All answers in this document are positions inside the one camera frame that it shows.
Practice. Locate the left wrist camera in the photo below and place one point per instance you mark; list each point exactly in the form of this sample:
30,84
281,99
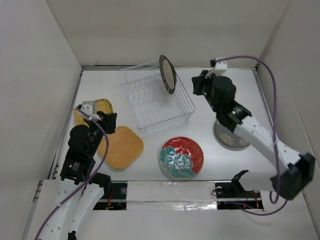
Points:
87,110

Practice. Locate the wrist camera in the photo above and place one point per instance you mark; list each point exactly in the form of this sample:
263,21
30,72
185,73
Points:
219,66
87,110

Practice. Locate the square bamboo tray far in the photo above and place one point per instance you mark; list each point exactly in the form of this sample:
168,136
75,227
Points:
103,105

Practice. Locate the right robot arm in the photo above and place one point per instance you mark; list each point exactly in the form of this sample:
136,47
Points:
293,170

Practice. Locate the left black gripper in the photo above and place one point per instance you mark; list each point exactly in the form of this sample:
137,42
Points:
109,121

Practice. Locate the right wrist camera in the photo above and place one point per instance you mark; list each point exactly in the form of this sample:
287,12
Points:
219,66

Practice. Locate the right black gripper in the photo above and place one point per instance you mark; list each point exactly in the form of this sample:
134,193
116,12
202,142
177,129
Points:
198,81

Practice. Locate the red teal floral plate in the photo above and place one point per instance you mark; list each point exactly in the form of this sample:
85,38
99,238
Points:
181,158

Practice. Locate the white wire dish rack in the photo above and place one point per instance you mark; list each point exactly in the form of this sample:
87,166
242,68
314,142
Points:
153,107

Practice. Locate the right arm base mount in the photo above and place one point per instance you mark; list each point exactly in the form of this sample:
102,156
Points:
230,195

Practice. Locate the square bamboo tray near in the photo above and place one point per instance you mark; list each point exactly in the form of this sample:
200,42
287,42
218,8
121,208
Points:
124,147

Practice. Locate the grey reindeer pattern plate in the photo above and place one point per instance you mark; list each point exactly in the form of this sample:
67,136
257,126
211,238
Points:
228,138

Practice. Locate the brown rimmed cream plate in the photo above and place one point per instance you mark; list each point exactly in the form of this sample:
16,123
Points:
168,74

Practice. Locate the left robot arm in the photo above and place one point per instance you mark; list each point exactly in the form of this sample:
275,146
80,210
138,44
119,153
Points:
80,184

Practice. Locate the square bamboo tray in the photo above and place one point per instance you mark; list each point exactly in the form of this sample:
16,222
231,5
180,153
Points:
103,105
124,147

